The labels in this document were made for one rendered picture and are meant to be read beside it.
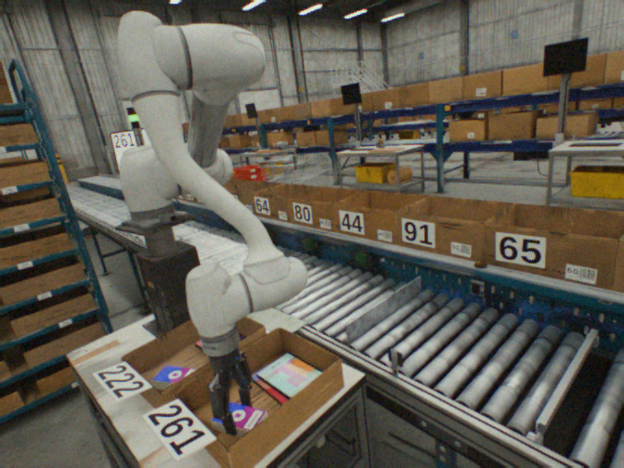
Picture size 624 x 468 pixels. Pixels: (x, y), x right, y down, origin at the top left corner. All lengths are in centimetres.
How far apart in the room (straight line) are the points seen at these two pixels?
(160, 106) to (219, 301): 43
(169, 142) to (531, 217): 140
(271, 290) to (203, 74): 51
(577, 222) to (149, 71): 150
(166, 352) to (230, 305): 63
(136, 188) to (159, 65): 61
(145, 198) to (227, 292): 67
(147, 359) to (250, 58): 101
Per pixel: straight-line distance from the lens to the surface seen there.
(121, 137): 271
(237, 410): 110
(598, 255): 141
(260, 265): 87
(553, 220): 172
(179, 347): 147
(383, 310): 144
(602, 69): 594
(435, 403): 112
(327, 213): 198
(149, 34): 93
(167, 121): 88
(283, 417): 101
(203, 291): 83
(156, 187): 142
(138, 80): 89
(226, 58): 93
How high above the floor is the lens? 151
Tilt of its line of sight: 18 degrees down
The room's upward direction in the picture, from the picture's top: 8 degrees counter-clockwise
